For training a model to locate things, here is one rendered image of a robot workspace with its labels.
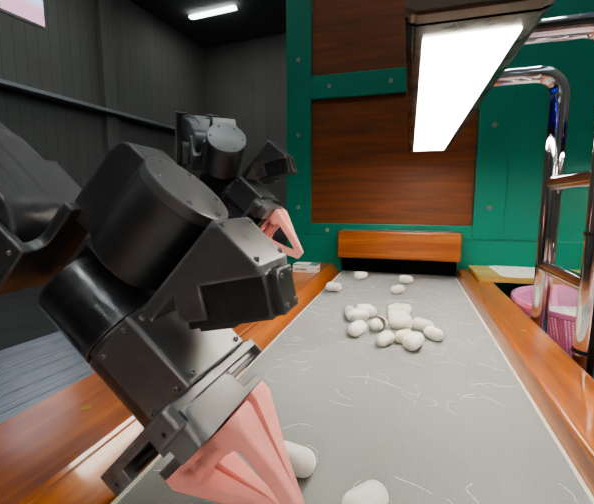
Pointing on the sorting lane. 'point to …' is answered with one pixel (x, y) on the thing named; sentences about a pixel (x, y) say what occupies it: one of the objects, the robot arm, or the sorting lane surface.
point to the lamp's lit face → (455, 81)
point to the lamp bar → (527, 11)
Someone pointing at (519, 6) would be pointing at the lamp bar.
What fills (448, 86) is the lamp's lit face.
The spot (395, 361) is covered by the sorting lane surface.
